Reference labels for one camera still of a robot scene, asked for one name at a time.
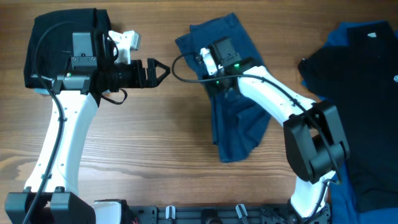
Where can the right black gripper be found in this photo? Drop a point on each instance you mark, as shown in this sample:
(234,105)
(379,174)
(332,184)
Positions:
(215,88)

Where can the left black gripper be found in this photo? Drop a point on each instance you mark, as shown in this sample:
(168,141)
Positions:
(151,81)

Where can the navy blue shorts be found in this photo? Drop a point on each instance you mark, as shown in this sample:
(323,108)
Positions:
(238,123)

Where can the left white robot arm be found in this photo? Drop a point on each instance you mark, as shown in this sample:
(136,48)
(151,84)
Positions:
(50,194)

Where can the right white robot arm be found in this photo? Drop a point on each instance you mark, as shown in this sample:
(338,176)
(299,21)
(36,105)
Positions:
(315,142)

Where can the folded black garment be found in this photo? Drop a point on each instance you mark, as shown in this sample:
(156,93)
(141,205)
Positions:
(50,43)

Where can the folded white garment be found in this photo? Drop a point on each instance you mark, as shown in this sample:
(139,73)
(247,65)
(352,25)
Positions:
(43,91)

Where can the black polo shirt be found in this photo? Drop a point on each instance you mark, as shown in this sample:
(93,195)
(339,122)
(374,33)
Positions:
(363,109)

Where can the blue garment under polo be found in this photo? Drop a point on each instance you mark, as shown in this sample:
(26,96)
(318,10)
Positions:
(342,199)

